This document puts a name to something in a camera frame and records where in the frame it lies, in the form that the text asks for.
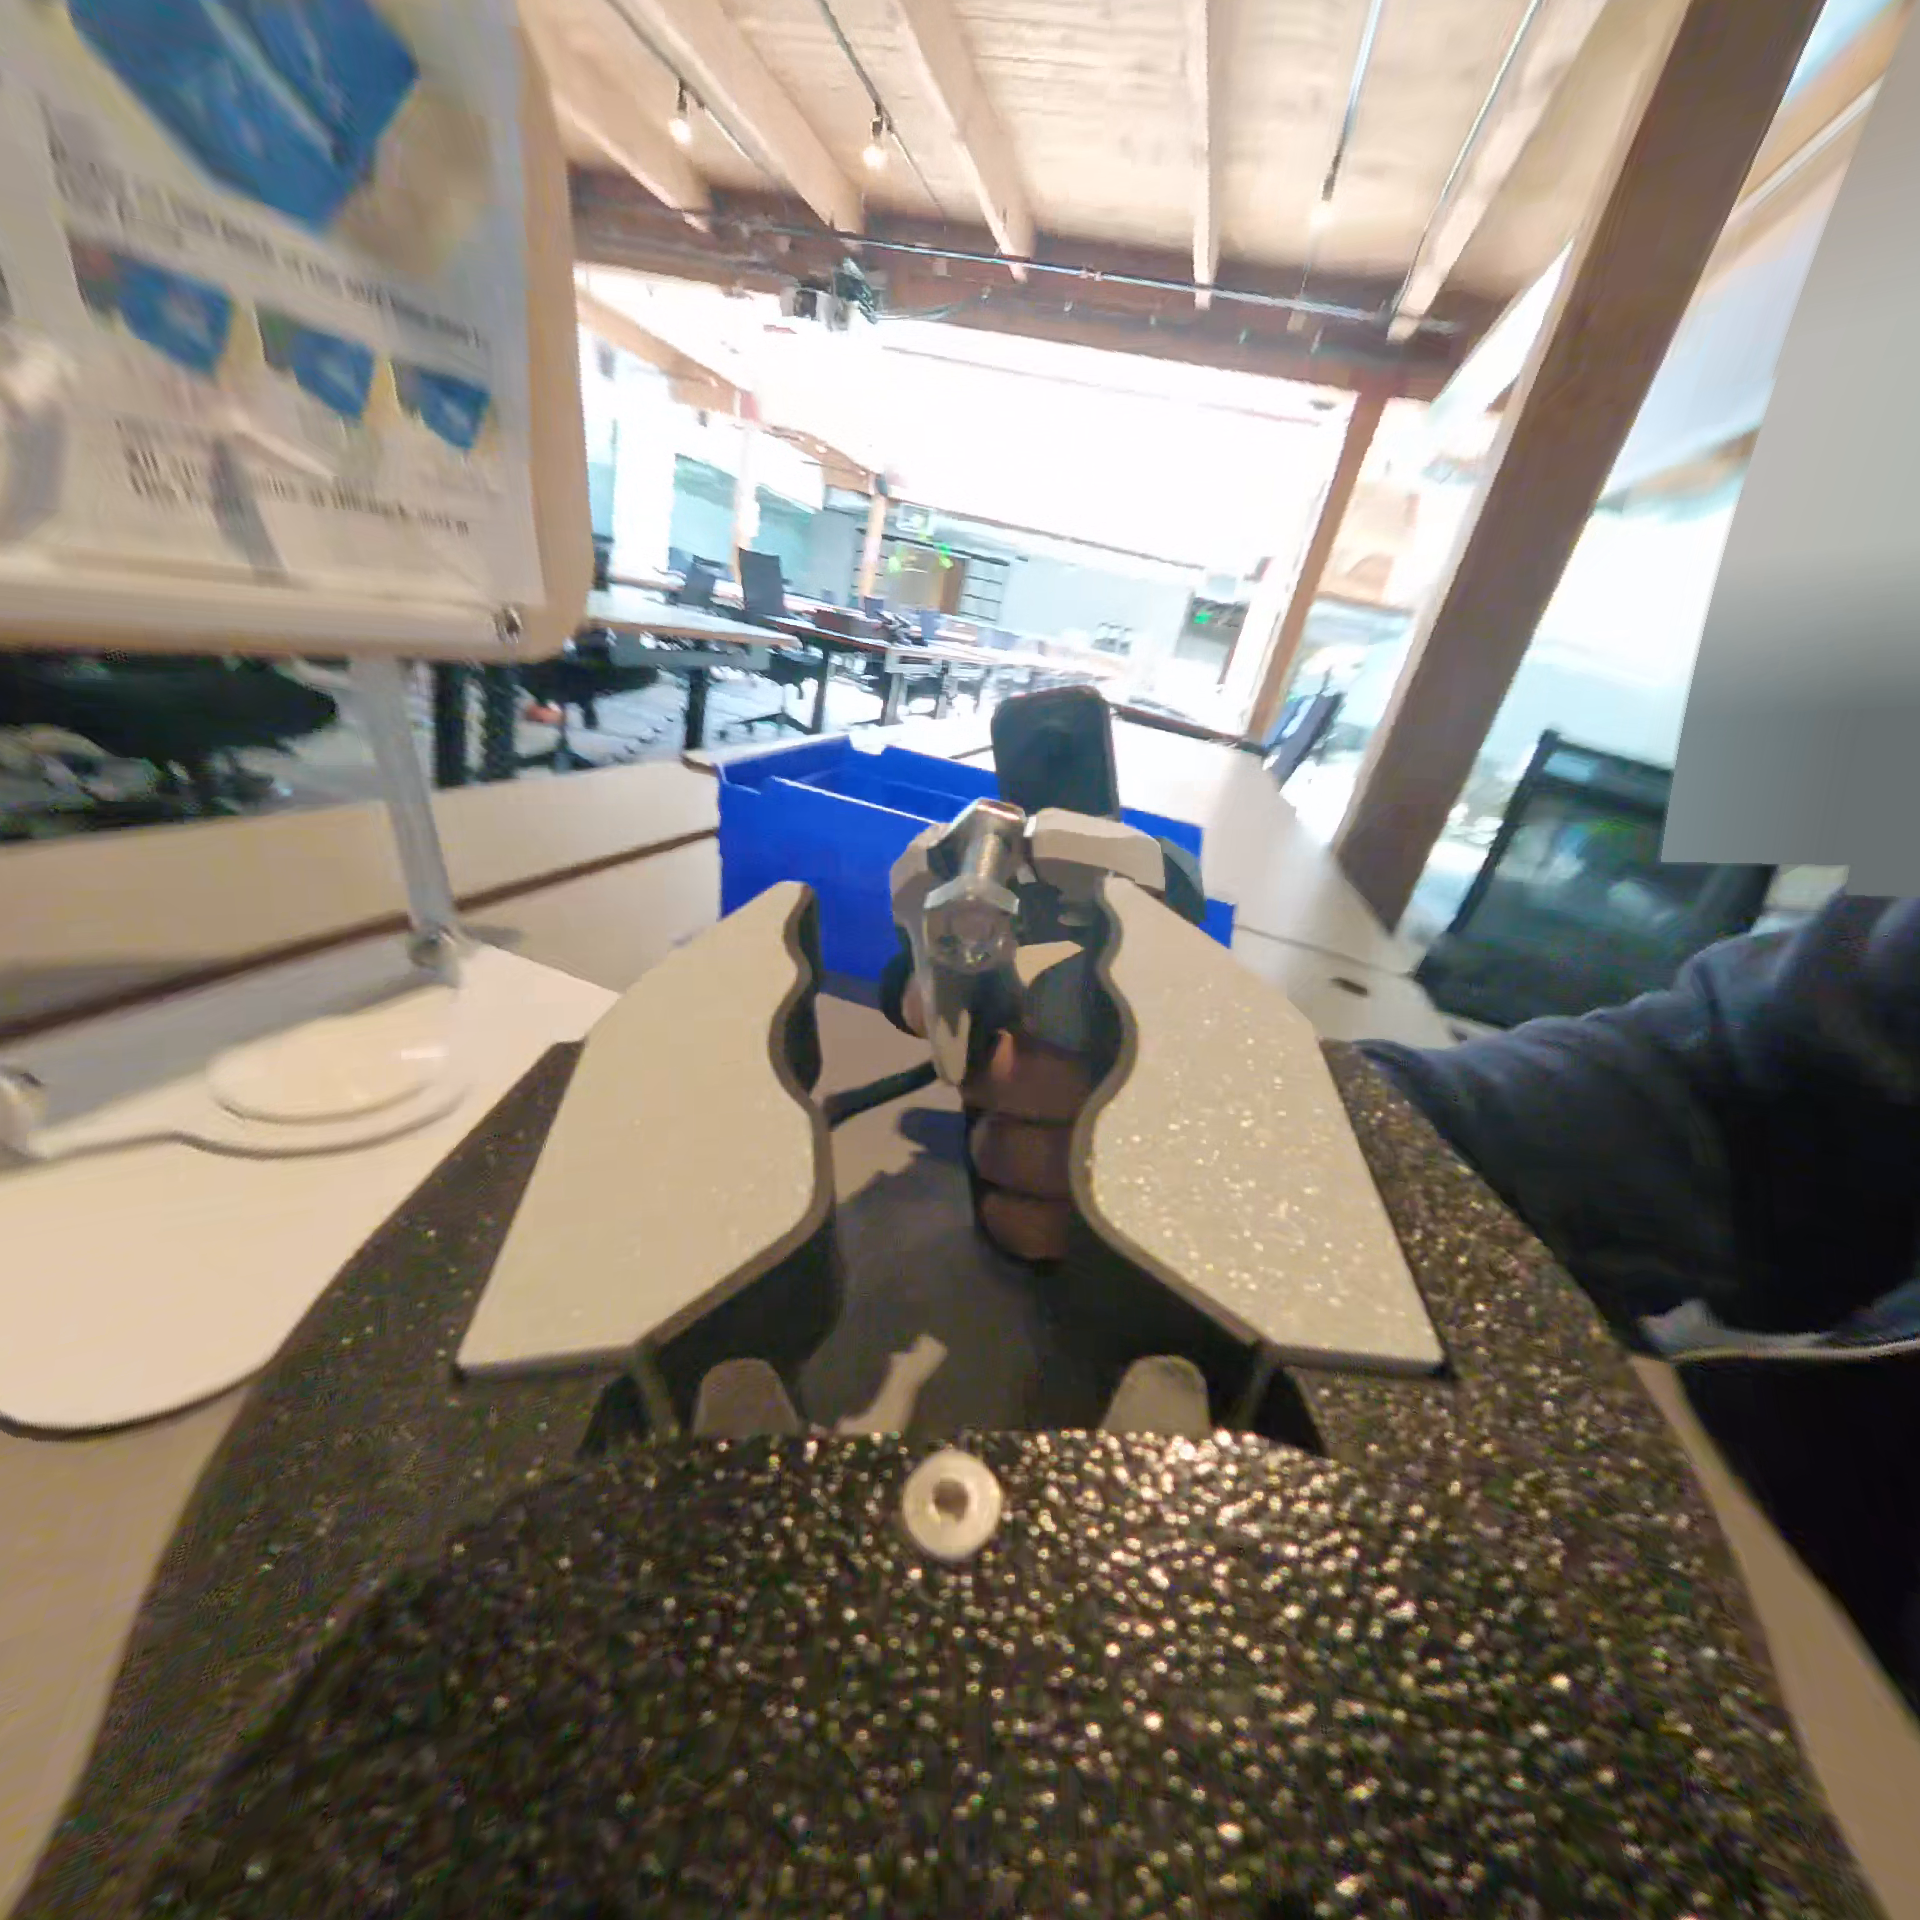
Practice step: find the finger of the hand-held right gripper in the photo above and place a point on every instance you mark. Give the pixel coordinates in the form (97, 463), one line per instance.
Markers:
(1089, 850)
(907, 909)

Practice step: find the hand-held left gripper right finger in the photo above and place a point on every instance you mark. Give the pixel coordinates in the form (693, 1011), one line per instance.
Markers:
(1260, 1171)

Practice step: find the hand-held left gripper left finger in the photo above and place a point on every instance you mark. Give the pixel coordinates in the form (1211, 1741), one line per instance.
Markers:
(645, 1155)

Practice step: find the steel hex nut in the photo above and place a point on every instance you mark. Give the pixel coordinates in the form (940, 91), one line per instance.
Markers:
(944, 926)

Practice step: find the steel hex bolt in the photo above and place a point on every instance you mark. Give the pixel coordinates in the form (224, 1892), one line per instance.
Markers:
(989, 850)

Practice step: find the blue plastic bin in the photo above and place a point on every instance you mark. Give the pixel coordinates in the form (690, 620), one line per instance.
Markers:
(796, 841)

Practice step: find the person's right forearm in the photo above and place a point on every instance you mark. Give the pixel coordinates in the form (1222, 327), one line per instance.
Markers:
(1651, 1142)

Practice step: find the person's right hand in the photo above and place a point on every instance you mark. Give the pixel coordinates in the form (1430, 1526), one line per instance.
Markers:
(1027, 1171)

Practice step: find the row of office desks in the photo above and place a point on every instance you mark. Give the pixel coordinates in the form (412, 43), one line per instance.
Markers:
(720, 629)

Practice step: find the grey stand pole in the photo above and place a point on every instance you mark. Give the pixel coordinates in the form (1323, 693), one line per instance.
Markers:
(404, 811)

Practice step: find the black office chair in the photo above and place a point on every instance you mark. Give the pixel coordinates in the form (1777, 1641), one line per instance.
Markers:
(1576, 886)

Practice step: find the wooden sign board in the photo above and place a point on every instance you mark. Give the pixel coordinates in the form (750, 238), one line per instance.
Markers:
(557, 375)

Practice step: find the printed instruction sheet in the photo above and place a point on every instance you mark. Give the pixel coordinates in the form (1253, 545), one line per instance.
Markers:
(224, 375)

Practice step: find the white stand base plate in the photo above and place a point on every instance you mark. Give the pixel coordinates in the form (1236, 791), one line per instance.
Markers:
(149, 1276)

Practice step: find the wooden support post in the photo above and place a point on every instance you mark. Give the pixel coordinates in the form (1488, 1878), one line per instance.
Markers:
(1558, 451)

